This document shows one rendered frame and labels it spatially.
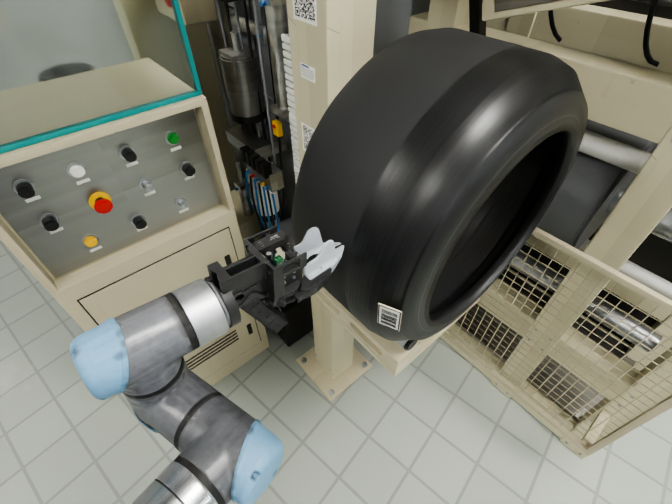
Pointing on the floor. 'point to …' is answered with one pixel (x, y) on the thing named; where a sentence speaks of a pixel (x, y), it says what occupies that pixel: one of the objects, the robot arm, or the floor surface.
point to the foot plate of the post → (336, 377)
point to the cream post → (331, 49)
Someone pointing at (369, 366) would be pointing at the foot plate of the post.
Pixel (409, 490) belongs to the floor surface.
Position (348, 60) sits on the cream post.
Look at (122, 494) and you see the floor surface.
